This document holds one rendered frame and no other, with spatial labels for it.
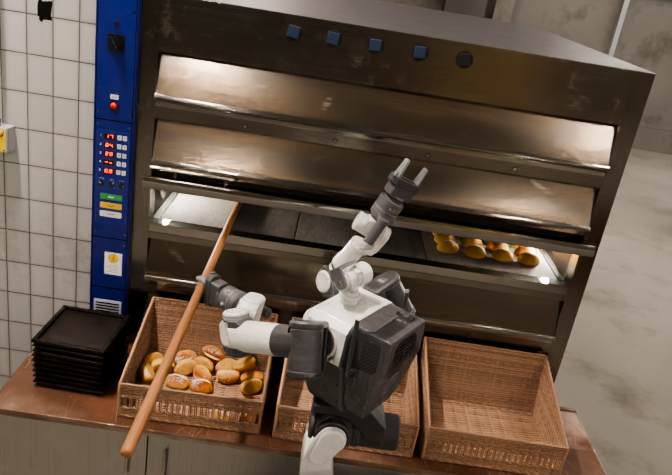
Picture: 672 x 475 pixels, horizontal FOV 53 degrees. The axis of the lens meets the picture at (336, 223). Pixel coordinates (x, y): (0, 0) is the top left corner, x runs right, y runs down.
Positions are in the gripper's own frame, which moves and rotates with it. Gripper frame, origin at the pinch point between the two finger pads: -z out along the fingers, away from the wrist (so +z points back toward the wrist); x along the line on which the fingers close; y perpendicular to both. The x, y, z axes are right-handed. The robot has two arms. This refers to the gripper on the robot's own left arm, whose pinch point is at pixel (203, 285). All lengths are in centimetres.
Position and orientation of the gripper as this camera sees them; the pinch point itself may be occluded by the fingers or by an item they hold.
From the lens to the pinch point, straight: 241.2
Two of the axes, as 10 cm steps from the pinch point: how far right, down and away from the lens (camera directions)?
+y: 5.8, -2.2, 7.8
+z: 8.0, 3.3, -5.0
